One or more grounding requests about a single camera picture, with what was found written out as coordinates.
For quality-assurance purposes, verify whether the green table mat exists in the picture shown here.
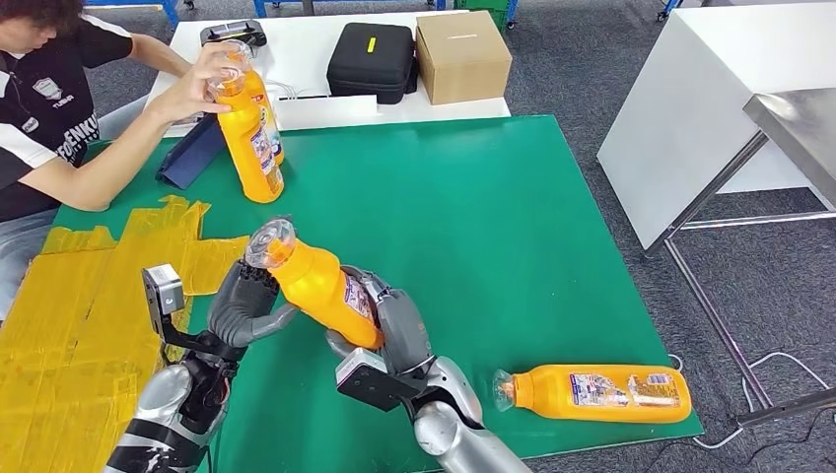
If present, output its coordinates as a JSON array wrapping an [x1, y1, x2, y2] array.
[[51, 113, 705, 473]]

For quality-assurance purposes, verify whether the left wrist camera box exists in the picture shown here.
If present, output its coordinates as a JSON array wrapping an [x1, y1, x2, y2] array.
[[140, 262, 186, 319]]

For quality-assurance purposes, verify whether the person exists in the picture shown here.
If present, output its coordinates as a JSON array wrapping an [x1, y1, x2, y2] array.
[[0, 0, 253, 325]]

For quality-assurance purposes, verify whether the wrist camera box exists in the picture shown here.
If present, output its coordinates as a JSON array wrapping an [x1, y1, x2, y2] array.
[[140, 262, 186, 319], [334, 347, 427, 413]]

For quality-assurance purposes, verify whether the white cabinet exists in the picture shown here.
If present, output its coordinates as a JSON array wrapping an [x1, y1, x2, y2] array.
[[595, 4, 836, 253]]

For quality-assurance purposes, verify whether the person's right hand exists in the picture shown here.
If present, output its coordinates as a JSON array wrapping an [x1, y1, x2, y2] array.
[[146, 41, 253, 126]]

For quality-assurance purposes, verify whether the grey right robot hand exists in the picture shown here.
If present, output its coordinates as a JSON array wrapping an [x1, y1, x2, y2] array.
[[323, 263, 437, 378]]

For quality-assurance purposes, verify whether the green plastic crate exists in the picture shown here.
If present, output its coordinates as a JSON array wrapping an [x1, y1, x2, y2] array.
[[453, 0, 512, 34]]

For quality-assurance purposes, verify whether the black carrying case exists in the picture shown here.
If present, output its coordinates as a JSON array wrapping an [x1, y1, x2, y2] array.
[[325, 22, 420, 106]]

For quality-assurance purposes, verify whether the white charger cable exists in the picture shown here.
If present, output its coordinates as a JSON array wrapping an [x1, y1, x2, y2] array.
[[263, 77, 310, 103]]

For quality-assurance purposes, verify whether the blue tablet case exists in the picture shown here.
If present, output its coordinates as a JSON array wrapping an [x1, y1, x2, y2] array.
[[154, 113, 228, 191]]

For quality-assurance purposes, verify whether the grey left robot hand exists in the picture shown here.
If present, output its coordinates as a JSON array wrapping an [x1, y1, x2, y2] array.
[[206, 256, 301, 350]]

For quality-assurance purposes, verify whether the black remote controller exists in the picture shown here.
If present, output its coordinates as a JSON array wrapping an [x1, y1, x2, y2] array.
[[198, 19, 268, 49]]

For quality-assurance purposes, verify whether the white floor cable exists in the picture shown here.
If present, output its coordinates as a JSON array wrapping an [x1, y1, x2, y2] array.
[[664, 351, 831, 452]]

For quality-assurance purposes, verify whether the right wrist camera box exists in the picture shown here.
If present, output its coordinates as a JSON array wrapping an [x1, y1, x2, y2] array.
[[334, 347, 427, 413]]

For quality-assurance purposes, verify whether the orange detergent bottle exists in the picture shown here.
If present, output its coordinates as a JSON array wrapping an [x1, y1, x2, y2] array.
[[206, 64, 287, 206], [491, 363, 693, 426], [243, 218, 385, 351], [221, 37, 287, 169]]

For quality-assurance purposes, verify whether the steel table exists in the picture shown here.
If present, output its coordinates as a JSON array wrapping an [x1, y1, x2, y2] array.
[[643, 88, 836, 430]]

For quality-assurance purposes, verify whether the white table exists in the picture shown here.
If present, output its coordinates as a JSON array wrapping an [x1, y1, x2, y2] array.
[[144, 9, 513, 139]]

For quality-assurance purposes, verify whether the brown cardboard box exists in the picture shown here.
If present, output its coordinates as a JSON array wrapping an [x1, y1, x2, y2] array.
[[414, 9, 514, 107]]

